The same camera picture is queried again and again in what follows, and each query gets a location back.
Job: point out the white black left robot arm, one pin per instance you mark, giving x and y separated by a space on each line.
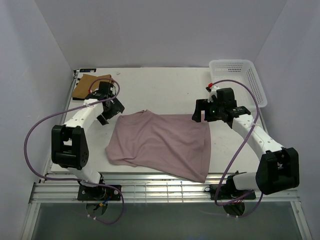
69 148

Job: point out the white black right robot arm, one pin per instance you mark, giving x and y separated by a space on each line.
278 168

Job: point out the white plastic perforated basket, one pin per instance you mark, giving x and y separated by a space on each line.
243 71

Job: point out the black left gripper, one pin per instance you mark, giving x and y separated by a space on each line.
117 107

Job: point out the black white striped tank top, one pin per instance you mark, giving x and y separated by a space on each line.
76 99

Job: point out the tan tank top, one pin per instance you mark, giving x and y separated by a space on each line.
89 82

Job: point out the mauve tank top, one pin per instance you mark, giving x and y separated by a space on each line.
170 143

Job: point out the aluminium rail frame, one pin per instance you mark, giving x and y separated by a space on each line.
147 188

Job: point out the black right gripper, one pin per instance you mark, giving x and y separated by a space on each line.
203 104

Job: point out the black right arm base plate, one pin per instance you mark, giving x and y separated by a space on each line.
224 193

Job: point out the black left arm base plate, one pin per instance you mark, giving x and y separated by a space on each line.
98 193

